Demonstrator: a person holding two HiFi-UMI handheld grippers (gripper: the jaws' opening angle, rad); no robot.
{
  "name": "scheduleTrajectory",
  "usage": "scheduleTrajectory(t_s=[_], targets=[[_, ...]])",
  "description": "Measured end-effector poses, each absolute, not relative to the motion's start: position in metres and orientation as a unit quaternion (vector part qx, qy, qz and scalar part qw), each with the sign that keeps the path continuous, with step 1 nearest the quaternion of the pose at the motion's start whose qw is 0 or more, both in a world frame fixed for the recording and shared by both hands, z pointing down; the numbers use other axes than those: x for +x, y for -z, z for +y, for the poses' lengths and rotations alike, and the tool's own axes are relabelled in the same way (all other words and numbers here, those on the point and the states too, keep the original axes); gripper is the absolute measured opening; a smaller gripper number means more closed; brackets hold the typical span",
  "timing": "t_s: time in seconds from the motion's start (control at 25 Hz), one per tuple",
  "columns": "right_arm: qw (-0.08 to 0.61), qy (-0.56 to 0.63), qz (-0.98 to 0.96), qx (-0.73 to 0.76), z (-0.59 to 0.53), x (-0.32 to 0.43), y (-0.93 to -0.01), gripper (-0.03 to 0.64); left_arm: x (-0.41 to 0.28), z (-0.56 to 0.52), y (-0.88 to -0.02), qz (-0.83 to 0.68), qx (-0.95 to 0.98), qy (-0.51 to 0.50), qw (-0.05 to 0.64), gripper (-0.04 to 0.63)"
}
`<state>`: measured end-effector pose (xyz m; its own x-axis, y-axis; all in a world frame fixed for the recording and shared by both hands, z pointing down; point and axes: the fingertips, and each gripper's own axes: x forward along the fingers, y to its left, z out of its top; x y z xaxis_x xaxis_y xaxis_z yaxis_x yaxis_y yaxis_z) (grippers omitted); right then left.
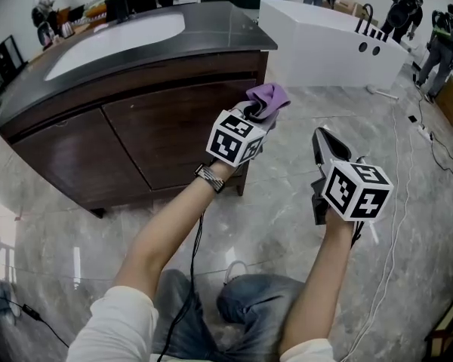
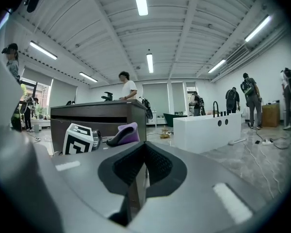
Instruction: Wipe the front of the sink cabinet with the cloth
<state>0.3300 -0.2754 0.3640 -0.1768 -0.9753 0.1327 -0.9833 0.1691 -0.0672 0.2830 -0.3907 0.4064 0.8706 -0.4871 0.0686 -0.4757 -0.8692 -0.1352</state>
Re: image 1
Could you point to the person's white shoe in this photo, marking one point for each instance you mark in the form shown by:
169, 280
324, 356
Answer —
234, 268

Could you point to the black shelf unit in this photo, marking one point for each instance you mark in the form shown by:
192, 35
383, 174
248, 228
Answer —
7, 57

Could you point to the white bathtub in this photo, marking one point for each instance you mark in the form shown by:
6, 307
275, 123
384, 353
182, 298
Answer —
317, 51

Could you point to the black bathtub faucet set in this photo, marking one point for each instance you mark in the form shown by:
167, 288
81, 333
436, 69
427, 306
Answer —
358, 25

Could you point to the black stone vanity top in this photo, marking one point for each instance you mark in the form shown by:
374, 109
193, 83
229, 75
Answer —
219, 28

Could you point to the dark brown wooden cabinet door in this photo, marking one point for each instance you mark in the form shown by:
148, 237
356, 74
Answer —
166, 134
79, 157

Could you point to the purple microfibre cloth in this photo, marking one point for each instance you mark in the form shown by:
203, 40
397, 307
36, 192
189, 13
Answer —
270, 94

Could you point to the steel kettle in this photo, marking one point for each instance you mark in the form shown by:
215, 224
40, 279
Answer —
68, 30

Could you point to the black power adapter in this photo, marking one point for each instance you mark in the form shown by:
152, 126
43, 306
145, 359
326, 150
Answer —
31, 312

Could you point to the striped blanket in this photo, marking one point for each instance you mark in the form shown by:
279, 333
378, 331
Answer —
94, 3

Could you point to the black sink faucet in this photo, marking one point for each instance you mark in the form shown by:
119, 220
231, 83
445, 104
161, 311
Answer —
119, 2

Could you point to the white sink basin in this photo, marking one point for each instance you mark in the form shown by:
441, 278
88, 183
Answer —
117, 40

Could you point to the dark wooden vanity cabinet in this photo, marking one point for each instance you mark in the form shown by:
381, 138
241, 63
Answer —
136, 74

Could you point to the person's left forearm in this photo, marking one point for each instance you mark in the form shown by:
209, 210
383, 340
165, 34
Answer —
166, 232

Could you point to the orange sofa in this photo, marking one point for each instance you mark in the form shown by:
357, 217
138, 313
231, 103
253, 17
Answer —
96, 13

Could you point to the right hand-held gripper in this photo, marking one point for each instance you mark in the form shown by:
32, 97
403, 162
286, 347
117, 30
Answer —
347, 191

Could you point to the person's right forearm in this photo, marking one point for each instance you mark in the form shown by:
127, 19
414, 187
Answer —
317, 277

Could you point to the person's cream shirt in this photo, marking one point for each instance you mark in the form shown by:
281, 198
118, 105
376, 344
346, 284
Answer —
113, 326

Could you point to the person's blue jeans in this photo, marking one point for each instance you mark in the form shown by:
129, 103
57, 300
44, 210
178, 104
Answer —
256, 307

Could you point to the white power strip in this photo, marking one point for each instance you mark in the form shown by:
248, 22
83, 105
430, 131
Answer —
424, 132

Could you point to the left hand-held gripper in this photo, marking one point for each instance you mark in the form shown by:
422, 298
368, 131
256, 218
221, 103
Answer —
226, 142

